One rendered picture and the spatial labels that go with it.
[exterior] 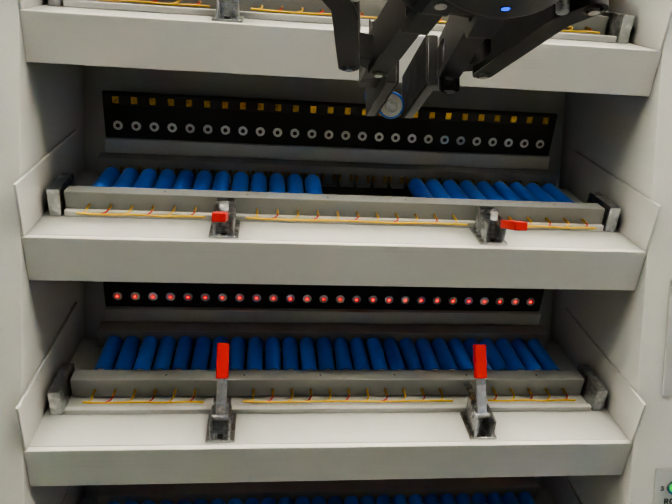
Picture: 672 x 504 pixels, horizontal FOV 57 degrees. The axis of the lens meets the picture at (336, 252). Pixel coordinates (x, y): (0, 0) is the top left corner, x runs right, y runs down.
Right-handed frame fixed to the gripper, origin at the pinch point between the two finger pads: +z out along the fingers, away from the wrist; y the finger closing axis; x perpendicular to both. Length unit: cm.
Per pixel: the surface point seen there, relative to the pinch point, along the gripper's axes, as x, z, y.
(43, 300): 14.9, 27.0, 30.3
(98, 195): 4.5, 24.4, 24.8
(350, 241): 8.6, 21.4, 0.2
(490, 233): 7.1, 23.4, -14.6
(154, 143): -3.6, 35.4, 21.7
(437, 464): 30.9, 25.1, -9.7
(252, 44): -9.2, 18.4, 10.1
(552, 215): 4.8, 25.0, -22.1
